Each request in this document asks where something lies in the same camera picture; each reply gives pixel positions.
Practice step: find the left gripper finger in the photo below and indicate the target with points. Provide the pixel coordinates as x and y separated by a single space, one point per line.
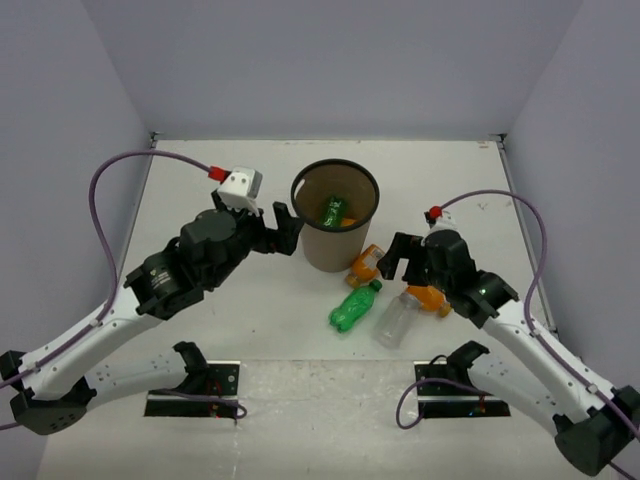
286 222
282 242

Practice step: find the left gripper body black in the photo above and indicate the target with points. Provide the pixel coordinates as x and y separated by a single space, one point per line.
249 227

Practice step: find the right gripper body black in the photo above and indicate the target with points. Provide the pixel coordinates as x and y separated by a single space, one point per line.
427 275

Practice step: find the orange bottle with label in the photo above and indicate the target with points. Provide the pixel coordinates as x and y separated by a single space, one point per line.
364 268

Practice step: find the green bottle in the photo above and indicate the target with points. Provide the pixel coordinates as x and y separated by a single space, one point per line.
334 212
355 306

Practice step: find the clear plastic bottle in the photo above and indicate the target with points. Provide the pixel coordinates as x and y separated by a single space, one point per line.
394 323

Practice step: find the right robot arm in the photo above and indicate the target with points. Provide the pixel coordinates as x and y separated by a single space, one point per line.
591 420

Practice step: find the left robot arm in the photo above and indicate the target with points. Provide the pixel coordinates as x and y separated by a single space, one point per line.
59 383

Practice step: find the brown cardboard bin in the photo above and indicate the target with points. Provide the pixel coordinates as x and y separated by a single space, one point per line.
334 249

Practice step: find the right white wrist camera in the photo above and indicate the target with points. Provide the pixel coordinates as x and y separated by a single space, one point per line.
439 219

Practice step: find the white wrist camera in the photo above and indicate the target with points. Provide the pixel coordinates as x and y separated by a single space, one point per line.
439 219
239 191

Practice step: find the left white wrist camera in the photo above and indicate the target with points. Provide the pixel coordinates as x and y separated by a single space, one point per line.
239 191

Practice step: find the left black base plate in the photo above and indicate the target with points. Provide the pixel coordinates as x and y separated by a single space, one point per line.
212 396

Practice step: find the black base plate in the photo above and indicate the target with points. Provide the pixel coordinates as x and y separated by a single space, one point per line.
212 396
444 401

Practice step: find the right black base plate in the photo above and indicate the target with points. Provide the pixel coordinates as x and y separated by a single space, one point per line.
444 401

